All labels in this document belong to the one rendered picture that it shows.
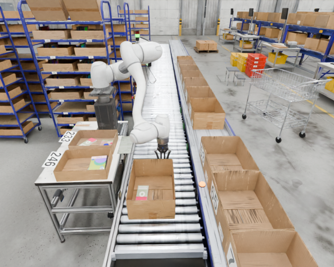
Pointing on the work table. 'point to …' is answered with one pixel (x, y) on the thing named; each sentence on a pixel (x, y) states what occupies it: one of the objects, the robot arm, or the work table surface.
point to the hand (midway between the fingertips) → (163, 164)
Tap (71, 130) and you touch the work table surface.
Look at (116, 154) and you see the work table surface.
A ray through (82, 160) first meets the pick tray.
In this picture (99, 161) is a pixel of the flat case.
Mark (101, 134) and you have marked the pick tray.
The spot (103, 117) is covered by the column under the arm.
